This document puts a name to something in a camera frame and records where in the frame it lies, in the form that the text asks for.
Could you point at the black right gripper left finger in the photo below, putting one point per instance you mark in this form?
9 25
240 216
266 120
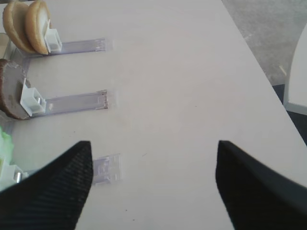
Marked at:
53 197

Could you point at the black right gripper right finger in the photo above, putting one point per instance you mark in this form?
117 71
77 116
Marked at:
255 196

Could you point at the white support block lettuce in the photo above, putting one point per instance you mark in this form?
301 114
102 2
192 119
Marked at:
10 174

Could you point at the clear holder strip lettuce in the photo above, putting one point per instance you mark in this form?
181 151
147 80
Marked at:
106 169

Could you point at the upright green lettuce leaf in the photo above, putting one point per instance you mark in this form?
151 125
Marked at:
6 146

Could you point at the upright brown meat patty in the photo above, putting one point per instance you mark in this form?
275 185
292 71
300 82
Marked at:
11 83

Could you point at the white support block patty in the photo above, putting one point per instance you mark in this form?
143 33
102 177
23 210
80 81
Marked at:
32 101

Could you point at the clear holder strip patty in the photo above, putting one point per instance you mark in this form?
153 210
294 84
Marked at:
75 103

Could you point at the white support block buns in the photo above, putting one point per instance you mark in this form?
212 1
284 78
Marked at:
52 39

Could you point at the clear holder strip right buns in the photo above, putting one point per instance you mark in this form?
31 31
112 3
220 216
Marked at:
84 46

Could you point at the bun slice right outer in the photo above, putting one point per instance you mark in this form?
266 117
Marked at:
36 23

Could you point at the bun slice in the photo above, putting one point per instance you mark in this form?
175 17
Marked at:
14 25
36 23

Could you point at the bun slice right inner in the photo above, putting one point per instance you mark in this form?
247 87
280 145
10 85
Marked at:
14 25

